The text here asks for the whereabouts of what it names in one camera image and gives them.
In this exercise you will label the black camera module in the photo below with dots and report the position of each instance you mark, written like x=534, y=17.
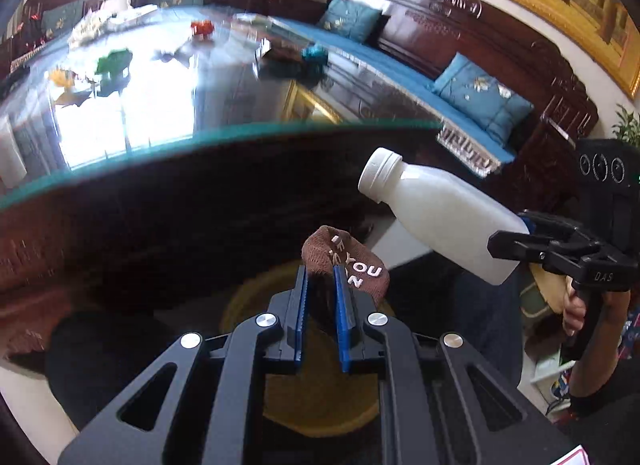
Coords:
x=609, y=191

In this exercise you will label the red crumpled wrapper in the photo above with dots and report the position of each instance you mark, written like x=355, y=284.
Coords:
x=202, y=30

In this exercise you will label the teal rear cushion left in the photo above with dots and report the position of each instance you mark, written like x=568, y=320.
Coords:
x=59, y=20

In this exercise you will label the blue embroidered cushion far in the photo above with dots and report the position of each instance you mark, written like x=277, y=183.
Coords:
x=350, y=19

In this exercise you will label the yellow trash bin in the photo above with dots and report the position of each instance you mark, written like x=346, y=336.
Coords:
x=319, y=401

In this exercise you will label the blue white wipes pack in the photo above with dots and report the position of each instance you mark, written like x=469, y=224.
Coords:
x=129, y=17

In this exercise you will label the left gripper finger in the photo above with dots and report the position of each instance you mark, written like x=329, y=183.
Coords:
x=527, y=247
x=547, y=225

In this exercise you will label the blue crumpled paper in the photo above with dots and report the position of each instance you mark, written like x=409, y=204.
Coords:
x=315, y=55

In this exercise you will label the dark wood long sofa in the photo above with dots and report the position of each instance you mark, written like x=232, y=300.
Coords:
x=427, y=34

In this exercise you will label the white foam corner piece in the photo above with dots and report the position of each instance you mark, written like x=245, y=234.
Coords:
x=12, y=167

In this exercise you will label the white plastic bottle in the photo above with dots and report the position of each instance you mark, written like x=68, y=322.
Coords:
x=442, y=211

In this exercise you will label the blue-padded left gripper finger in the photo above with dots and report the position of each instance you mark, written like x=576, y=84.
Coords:
x=136, y=426
x=440, y=401

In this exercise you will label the white crumpled plastic bag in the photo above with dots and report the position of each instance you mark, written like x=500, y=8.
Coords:
x=88, y=28

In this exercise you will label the green paper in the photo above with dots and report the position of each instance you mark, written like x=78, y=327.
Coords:
x=114, y=64

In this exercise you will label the blue embroidered cushion near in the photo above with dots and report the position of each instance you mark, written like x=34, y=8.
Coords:
x=490, y=104

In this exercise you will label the person's hand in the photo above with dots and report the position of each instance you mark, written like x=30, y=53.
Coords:
x=574, y=310

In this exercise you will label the clear plastic wrapper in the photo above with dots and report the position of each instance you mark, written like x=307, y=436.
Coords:
x=253, y=20

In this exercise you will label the brown lettered cloth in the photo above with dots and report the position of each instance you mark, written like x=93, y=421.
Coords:
x=329, y=247

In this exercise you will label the blue embroidered cushion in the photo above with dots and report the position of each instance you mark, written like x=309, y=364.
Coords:
x=350, y=19
x=490, y=104

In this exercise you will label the orange snack wrapper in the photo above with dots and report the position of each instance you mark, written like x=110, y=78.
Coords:
x=63, y=78

